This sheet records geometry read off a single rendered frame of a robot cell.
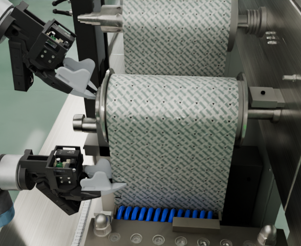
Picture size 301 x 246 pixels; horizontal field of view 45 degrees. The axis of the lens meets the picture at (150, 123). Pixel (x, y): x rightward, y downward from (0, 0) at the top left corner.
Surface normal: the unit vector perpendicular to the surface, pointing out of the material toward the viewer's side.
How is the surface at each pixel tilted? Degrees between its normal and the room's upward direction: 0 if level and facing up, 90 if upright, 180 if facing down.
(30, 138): 0
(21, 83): 92
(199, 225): 0
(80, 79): 90
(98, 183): 90
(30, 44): 90
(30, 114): 0
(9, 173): 44
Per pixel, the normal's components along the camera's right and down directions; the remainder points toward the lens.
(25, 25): -0.07, 0.58
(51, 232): 0.00, -0.81
